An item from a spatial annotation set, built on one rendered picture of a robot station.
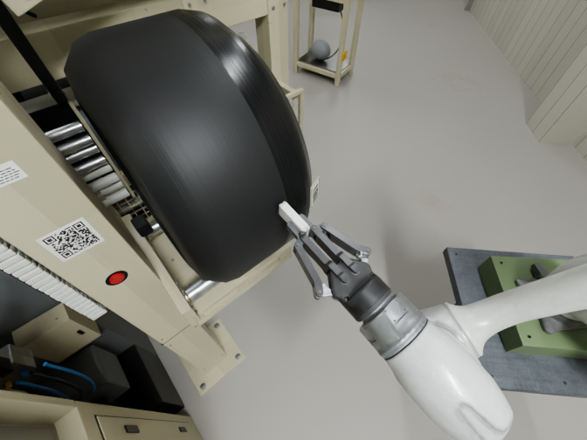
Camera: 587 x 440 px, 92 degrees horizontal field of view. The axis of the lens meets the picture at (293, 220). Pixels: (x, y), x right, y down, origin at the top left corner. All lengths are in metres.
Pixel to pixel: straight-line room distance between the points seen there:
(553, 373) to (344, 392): 0.86
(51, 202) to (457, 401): 0.65
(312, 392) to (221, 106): 1.44
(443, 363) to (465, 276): 0.86
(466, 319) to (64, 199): 0.71
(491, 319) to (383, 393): 1.16
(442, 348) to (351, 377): 1.26
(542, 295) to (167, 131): 0.61
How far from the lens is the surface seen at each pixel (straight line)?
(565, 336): 1.26
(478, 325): 0.62
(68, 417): 0.90
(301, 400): 1.66
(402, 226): 2.17
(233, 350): 1.71
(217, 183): 0.46
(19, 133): 0.53
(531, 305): 0.60
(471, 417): 0.48
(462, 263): 1.32
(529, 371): 1.26
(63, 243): 0.65
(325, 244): 0.49
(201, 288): 0.84
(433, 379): 0.46
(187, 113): 0.47
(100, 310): 0.86
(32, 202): 0.59
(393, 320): 0.45
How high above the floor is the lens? 1.66
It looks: 54 degrees down
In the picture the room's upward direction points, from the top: straight up
